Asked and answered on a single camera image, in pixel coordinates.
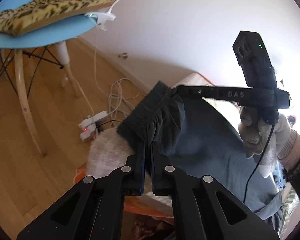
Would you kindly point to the black pants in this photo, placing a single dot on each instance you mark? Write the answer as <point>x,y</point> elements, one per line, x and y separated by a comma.
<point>200,141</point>

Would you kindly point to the blue chair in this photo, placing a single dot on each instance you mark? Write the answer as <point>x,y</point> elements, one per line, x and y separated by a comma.
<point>57,33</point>

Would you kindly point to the white power strip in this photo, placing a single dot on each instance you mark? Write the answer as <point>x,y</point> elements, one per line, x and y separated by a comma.
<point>89,125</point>

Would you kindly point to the right hand white glove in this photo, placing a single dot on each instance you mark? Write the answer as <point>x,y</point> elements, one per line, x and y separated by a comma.
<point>268,144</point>

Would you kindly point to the metal door stopper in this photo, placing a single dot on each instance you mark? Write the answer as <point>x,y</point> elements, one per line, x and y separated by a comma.
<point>123,55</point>

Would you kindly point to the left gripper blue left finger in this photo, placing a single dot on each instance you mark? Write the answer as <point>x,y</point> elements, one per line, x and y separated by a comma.
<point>134,181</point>

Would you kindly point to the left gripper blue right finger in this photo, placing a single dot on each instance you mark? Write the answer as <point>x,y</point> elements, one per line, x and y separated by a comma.
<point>162,181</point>

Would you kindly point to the leopard print cushion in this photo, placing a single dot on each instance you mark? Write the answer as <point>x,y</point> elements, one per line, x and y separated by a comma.
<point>40,13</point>

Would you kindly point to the pink checked bedsheet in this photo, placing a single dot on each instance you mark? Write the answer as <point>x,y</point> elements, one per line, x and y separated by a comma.
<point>110,152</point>

